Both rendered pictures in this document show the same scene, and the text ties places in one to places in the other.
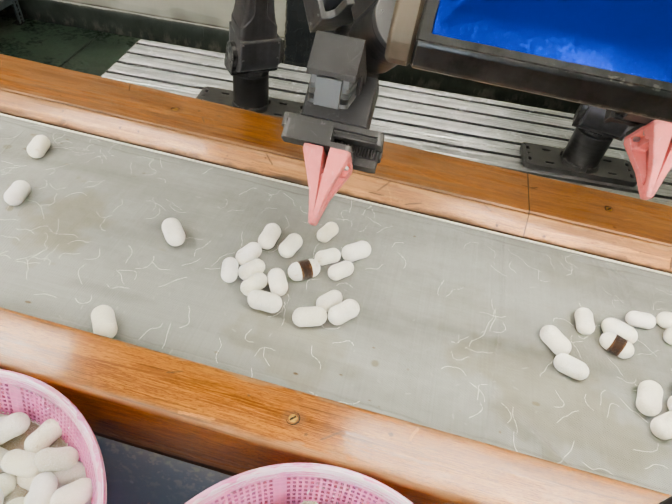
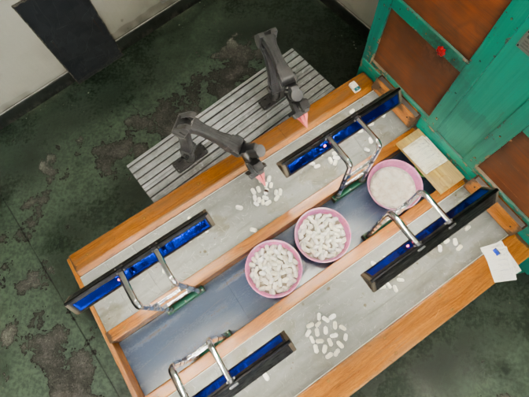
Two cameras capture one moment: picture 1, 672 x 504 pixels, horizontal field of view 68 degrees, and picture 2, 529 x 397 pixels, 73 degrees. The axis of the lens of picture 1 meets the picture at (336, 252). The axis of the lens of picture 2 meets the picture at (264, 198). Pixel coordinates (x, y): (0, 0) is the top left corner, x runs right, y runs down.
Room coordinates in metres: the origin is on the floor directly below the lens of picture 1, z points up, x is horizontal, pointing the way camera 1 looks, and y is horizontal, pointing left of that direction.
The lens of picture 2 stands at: (-0.14, 0.38, 2.44)
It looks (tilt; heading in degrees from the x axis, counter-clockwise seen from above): 71 degrees down; 327
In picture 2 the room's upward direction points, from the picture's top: 9 degrees counter-clockwise
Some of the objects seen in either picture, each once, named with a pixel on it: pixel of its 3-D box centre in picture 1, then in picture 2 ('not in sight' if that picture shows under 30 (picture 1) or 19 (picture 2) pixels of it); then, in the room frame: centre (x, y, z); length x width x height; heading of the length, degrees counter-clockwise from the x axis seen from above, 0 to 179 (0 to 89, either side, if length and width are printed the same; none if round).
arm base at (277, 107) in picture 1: (251, 88); (188, 155); (0.82, 0.19, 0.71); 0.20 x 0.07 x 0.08; 87
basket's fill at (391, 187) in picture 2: not in sight; (391, 187); (-0.04, -0.45, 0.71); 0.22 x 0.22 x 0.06
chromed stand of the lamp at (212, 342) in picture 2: not in sight; (212, 367); (-0.08, 0.71, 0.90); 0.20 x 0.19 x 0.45; 82
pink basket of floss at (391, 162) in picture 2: not in sight; (392, 187); (-0.04, -0.45, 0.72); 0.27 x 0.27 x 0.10
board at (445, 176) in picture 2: not in sight; (429, 160); (-0.07, -0.67, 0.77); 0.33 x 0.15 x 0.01; 172
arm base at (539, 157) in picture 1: (586, 147); (275, 92); (0.79, -0.41, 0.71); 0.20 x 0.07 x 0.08; 87
